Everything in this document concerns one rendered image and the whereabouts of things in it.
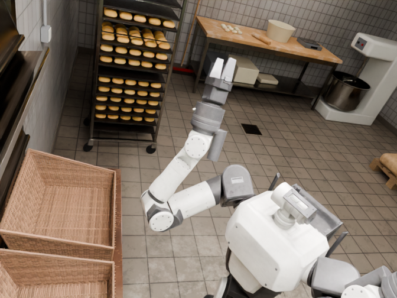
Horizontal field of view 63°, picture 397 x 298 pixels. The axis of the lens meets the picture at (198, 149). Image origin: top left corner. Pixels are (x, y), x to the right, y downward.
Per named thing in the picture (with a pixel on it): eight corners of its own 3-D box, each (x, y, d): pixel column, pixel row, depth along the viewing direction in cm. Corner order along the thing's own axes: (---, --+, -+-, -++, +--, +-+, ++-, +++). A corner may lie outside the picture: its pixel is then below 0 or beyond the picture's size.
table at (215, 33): (191, 93, 472) (207, 33, 422) (182, 70, 534) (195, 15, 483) (315, 111, 540) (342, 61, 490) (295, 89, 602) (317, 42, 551)
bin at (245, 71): (233, 81, 490) (238, 67, 477) (224, 67, 529) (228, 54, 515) (254, 84, 502) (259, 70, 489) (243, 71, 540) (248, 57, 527)
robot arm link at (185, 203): (146, 216, 112) (205, 191, 117) (156, 243, 102) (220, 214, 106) (137, 193, 106) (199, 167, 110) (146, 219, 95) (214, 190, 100)
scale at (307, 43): (305, 48, 495) (306, 43, 491) (296, 40, 520) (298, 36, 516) (321, 51, 504) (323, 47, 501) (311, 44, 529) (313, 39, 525)
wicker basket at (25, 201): (0, 271, 144) (-6, 231, 128) (29, 184, 187) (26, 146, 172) (112, 268, 158) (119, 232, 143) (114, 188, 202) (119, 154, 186)
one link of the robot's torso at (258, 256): (252, 226, 135) (286, 160, 115) (317, 292, 116) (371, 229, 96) (198, 254, 116) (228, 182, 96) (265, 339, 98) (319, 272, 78)
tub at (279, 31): (269, 41, 474) (275, 26, 462) (259, 31, 507) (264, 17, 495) (294, 45, 487) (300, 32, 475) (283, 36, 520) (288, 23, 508)
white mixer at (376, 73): (325, 122, 514) (370, 41, 440) (306, 101, 565) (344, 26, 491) (374, 128, 545) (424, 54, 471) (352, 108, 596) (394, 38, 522)
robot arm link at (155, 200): (165, 156, 100) (129, 201, 104) (175, 175, 92) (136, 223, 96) (189, 169, 106) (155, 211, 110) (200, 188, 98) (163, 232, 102)
